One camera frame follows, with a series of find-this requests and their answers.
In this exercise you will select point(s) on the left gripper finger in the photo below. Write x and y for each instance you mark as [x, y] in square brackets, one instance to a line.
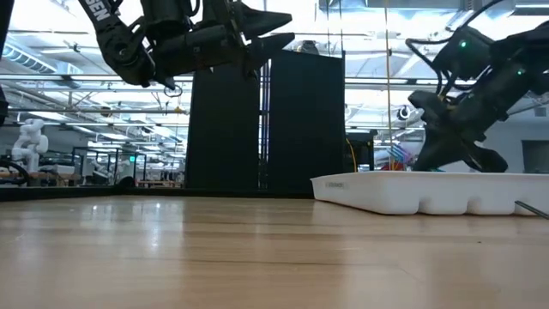
[261, 23]
[266, 46]

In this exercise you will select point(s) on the black wall monitor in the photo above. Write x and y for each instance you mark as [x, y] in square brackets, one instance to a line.
[536, 156]

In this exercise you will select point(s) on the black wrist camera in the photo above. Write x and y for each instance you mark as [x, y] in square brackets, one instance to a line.
[463, 56]
[171, 15]

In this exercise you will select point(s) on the black aluminium table frame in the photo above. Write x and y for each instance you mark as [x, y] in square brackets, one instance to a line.
[43, 193]

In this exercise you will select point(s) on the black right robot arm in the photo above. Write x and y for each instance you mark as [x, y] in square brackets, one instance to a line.
[506, 90]

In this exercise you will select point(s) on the red equipment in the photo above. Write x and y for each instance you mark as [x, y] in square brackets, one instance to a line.
[392, 167]

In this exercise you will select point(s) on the white plastic cutlery tray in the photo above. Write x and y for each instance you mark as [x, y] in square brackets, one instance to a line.
[429, 191]

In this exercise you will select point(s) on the black cabinet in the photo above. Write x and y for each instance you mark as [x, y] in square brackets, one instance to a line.
[360, 154]

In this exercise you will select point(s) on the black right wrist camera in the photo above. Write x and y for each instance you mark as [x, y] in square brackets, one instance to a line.
[463, 56]

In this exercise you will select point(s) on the grey ceiling device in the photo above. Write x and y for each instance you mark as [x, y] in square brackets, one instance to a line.
[309, 47]

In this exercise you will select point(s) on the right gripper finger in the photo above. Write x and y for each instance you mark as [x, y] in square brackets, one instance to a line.
[450, 150]
[431, 150]

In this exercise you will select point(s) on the black round ceiling device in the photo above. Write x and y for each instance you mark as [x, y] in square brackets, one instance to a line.
[404, 113]

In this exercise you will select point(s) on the black folding partition screen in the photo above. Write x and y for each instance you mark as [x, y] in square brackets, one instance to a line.
[231, 129]

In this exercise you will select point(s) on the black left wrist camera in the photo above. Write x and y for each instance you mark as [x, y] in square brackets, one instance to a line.
[171, 15]

